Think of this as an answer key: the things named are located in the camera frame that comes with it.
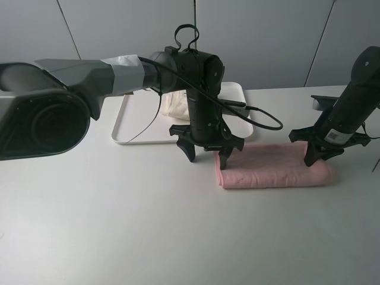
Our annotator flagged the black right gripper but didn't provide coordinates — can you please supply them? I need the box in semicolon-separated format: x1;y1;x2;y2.
289;106;371;167

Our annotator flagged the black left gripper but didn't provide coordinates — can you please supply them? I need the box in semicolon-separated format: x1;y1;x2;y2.
169;88;245;170

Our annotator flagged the pink towel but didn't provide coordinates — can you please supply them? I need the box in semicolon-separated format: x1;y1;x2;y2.
214;142;337;189

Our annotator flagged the cream white towel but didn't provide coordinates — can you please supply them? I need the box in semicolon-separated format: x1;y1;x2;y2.
160;90;189;121

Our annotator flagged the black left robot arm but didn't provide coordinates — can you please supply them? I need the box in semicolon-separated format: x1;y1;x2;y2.
1;47;244;169

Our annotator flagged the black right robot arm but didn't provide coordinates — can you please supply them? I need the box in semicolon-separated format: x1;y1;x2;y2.
289;46;379;167

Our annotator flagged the white plastic tray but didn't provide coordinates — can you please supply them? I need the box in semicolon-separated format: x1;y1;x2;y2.
111;82;254;144

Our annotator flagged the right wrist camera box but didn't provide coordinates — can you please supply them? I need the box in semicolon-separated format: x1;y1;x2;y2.
311;95;338;112

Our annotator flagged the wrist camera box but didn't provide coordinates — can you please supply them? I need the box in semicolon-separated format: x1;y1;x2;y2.
311;95;338;112
221;99;250;118

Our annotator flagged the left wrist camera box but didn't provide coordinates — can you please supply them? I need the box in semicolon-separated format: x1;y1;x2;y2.
221;99;250;118

